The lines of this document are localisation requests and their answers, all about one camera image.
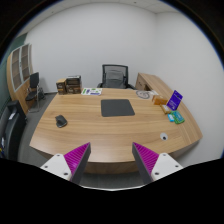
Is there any dark grey mouse pad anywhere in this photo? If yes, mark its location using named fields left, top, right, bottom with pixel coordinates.
left=101, top=99, right=135, bottom=117

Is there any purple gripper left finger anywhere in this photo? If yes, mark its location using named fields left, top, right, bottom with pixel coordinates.
left=41, top=143, right=91, bottom=184

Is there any large wooden office desk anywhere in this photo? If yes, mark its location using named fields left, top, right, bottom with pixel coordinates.
left=30, top=89, right=202, bottom=174

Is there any wooden glass door bookcase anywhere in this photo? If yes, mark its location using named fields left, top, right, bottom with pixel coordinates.
left=6, top=44, right=33, bottom=113

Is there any small brown cardboard box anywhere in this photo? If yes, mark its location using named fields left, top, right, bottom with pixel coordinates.
left=56, top=78, right=67, bottom=95

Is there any large dark printed box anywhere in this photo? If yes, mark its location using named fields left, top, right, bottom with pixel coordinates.
left=66, top=75, right=82, bottom=94

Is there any blue small packet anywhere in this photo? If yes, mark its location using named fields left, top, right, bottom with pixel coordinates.
left=167, top=114, right=174, bottom=122

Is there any black leather armchair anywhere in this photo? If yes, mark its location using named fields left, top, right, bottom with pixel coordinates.
left=0, top=100, right=27, bottom=161

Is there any wooden side cabinet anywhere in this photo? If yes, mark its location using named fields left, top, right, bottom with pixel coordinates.
left=135, top=73, right=173, bottom=98

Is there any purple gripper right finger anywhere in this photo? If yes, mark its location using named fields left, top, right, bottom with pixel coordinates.
left=132, top=142, right=182, bottom=184

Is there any white desk cable grommet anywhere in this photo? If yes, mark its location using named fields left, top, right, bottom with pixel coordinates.
left=160, top=133, right=168, bottom=140

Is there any orange brown small box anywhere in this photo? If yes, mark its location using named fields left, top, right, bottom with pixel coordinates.
left=152, top=95, right=168, bottom=105

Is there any white leaflet with coloured print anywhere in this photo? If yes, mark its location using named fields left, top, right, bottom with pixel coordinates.
left=81, top=88, right=102, bottom=96

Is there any black mesh office chair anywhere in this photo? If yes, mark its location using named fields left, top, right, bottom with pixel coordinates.
left=97, top=64, right=135, bottom=89

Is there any yellow small box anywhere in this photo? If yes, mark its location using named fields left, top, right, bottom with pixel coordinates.
left=160, top=105, right=171, bottom=114

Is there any purple acrylic sign stand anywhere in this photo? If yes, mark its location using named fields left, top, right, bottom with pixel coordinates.
left=167, top=91, right=183, bottom=111

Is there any dark grey computer mouse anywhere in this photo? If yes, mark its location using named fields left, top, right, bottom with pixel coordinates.
left=55, top=115, right=67, bottom=128

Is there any black visitor chair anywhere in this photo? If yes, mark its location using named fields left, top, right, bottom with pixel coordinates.
left=25, top=72, right=45, bottom=108

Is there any coiled cable in clear bag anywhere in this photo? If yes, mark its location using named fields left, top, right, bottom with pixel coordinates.
left=135, top=89, right=159, bottom=101

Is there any green snack packet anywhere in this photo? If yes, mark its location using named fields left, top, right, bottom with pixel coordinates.
left=172, top=111, right=185, bottom=124

